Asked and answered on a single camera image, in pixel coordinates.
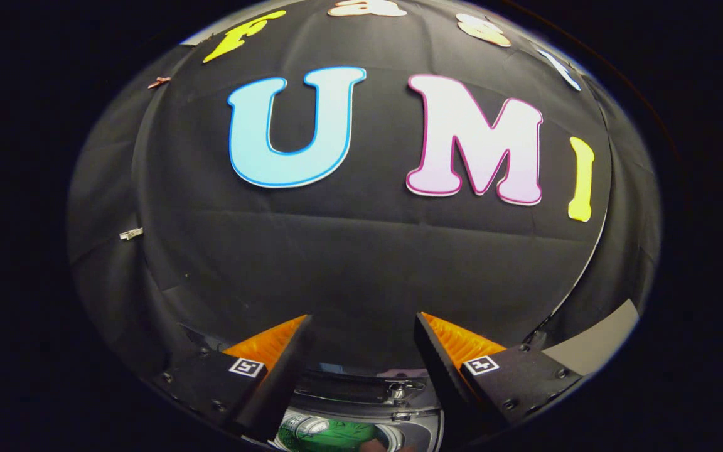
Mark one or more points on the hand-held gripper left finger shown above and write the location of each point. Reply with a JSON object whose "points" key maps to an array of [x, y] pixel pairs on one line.
{"points": [[280, 383]]}

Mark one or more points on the green shirt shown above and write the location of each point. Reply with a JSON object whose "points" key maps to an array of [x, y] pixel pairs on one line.
{"points": [[342, 434]]}

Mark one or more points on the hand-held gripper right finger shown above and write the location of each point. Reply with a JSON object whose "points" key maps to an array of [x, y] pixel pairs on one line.
{"points": [[440, 370]]}

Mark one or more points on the black backdrop cloth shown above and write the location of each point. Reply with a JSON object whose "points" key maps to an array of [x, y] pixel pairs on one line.
{"points": [[368, 263]]}

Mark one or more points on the grey washing machine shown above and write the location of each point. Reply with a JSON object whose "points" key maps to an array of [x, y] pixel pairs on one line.
{"points": [[421, 427]]}

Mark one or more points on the pink clip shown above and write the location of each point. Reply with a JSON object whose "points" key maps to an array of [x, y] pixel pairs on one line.
{"points": [[159, 82]]}

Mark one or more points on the grey cabinet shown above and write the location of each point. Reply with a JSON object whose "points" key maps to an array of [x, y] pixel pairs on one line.
{"points": [[594, 342]]}

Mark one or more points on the white clip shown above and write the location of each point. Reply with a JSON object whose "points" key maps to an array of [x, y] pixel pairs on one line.
{"points": [[131, 233]]}

